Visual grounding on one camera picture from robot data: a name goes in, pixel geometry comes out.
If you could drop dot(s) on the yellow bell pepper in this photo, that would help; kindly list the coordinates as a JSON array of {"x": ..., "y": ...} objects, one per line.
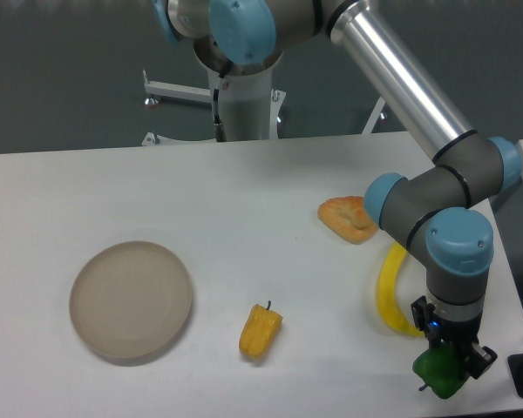
[{"x": 259, "y": 331}]

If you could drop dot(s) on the yellow banana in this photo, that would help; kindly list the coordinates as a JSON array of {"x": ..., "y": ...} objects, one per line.
[{"x": 385, "y": 293}]

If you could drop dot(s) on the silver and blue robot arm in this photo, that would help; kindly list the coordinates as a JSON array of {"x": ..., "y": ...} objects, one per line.
[{"x": 432, "y": 216}]

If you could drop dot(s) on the beige round plate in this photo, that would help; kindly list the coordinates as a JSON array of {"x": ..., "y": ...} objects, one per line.
[{"x": 131, "y": 302}]

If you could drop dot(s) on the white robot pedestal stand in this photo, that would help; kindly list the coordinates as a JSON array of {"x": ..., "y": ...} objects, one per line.
[{"x": 309, "y": 90}]

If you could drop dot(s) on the green bell pepper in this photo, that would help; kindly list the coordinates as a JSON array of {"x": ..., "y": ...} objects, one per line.
[{"x": 440, "y": 370}]

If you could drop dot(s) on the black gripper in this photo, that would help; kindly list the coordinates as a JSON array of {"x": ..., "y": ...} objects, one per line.
[{"x": 458, "y": 325}]

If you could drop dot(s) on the orange bread slice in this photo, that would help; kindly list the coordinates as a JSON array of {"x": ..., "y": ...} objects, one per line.
[{"x": 347, "y": 218}]

